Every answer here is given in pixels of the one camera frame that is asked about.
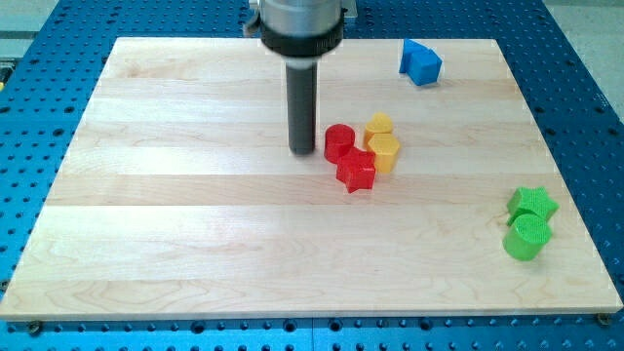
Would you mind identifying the yellow hexagon block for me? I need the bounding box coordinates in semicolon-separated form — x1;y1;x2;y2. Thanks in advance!
366;134;401;174

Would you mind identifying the blue cube block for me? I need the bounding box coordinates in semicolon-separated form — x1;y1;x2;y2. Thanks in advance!
408;49;443;86

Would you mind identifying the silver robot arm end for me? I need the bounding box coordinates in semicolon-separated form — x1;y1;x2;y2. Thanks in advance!
243;0;358;70

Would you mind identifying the green cylinder block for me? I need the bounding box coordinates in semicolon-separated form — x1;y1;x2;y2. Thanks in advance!
502;214;552;261

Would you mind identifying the blue triangular block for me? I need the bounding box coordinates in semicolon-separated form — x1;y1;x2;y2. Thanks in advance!
399;39;429;73

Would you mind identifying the red star block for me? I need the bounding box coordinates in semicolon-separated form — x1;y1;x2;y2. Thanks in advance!
336;147;376;193

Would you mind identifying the light wooden board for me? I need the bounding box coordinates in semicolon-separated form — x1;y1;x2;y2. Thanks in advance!
1;38;622;321

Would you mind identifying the red cylinder block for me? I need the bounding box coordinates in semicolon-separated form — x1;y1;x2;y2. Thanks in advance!
324;124;355;164

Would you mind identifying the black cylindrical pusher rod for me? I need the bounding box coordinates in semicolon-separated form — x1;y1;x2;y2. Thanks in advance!
286;63;318;155

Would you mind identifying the green star block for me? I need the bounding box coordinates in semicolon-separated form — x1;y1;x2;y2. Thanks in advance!
507;186;560;226

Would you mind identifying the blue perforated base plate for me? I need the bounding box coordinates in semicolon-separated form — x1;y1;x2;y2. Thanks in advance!
1;0;623;350

